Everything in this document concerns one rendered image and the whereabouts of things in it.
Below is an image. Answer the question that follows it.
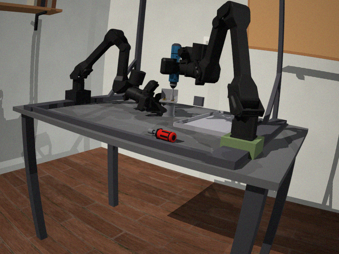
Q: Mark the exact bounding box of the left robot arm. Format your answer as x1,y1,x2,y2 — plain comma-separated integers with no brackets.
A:
178,1,265,141

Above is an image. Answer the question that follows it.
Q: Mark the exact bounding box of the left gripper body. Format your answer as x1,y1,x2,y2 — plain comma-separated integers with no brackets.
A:
160,58,193,77

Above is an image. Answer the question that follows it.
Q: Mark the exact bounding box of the blue electric nut driver barrel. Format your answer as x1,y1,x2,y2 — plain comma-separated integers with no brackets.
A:
169,43,182,100

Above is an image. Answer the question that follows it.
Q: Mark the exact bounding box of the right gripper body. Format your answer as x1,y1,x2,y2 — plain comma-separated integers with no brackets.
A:
134,89,161,111

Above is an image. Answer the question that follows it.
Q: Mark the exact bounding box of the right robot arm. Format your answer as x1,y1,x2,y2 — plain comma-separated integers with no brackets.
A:
70,29,159,101

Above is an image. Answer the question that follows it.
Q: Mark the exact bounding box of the white shallow rectangular tray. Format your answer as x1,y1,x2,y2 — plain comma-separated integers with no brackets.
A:
173,110,234,137

